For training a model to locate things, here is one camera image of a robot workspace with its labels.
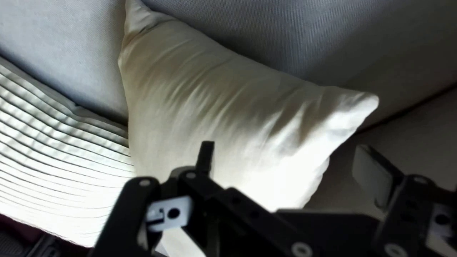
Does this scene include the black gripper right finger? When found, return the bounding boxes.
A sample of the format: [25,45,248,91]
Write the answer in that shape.
[351,145,457,257]

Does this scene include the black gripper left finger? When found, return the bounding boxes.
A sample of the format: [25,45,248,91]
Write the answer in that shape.
[90,141,225,257]

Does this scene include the white ribbed pillow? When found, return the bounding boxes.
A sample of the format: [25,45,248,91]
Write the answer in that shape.
[0,56,138,251]

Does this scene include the grey sofa back cushion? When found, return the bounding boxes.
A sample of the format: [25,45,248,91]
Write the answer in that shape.
[141,0,457,132]

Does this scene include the grey fabric sofa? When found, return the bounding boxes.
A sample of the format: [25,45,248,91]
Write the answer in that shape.
[0,0,457,222]

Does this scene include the plain white pillow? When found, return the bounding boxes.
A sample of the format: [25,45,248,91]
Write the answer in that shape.
[117,0,381,257]

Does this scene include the grey sofa seat cushion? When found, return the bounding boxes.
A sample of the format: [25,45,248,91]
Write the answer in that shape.
[302,85,457,222]

